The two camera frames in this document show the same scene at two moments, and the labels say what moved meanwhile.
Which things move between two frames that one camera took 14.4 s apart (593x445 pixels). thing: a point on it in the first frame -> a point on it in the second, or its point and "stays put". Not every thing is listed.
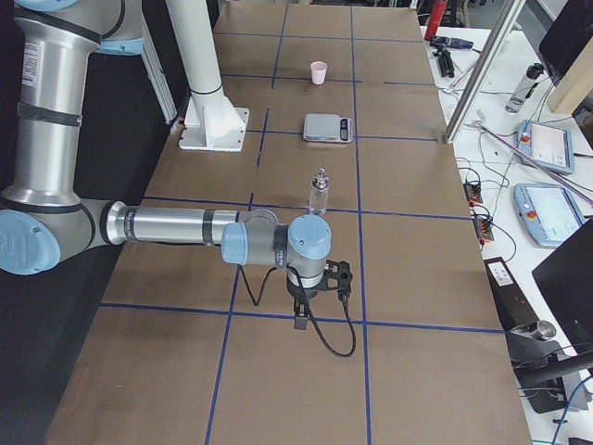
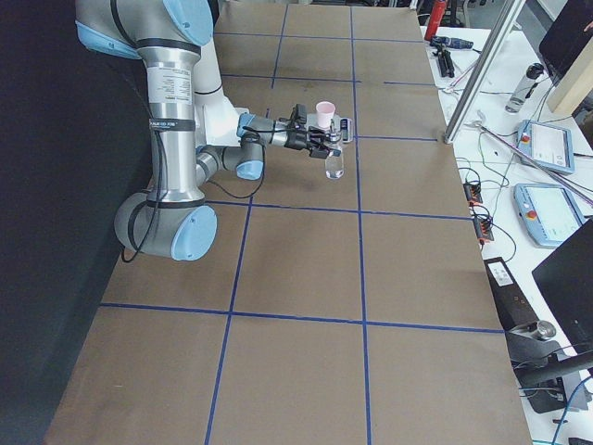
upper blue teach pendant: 550,146 stays put
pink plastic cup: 319,69 -> 325,112
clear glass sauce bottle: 318,197 -> 334,164
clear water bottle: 523,87 stays put
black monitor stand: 546,375 stays put
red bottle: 435,19 stays put
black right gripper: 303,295 -> 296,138
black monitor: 565,278 stays put
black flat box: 511,304 stays put
